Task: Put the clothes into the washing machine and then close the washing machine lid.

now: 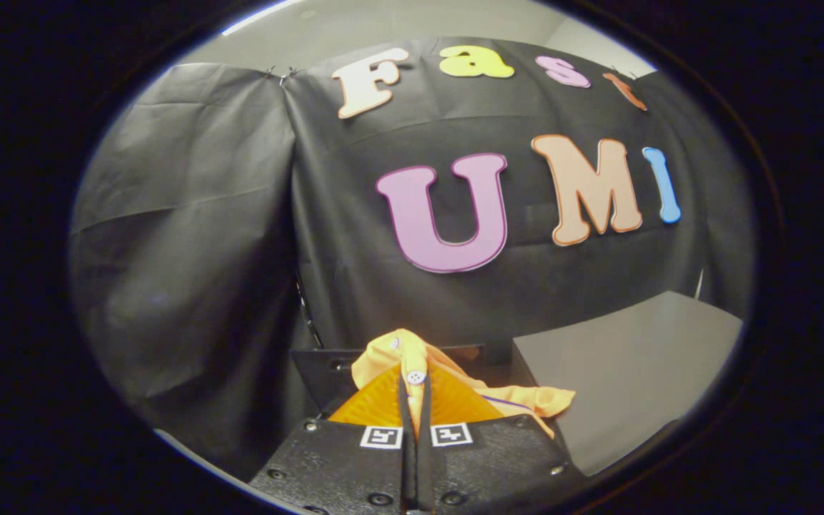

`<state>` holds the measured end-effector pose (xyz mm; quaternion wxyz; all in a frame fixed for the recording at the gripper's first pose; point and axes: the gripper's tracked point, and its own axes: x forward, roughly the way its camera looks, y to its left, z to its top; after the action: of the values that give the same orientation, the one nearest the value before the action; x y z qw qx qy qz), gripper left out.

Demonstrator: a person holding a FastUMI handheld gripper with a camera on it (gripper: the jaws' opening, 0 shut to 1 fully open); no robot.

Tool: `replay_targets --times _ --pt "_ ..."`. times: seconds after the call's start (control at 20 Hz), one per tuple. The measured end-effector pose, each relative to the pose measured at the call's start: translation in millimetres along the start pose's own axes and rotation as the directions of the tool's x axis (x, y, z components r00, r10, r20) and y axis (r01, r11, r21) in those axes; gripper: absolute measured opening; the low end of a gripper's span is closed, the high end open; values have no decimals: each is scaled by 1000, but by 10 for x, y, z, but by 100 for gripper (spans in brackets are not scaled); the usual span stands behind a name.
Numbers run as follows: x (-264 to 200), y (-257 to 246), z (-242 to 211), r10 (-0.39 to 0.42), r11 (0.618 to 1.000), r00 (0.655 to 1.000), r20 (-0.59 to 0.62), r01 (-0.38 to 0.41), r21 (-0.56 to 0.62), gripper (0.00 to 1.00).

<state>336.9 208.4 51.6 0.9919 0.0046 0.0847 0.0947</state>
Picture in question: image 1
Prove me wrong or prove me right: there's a yellow garment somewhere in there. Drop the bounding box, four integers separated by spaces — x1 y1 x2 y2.
351 328 576 438

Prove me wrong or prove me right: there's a white cabinet with grey top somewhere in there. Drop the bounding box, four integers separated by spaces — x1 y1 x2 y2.
512 290 744 476

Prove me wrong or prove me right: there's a thin dark cable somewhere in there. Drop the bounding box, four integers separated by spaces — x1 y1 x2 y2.
295 268 325 349

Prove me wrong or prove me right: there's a black backdrop cloth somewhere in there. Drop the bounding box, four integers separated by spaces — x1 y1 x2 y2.
69 36 755 480

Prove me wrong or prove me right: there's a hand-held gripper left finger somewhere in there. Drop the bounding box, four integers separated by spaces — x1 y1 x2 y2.
249 361 416 515

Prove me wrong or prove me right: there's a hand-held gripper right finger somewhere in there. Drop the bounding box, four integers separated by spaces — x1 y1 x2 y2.
416 361 588 512

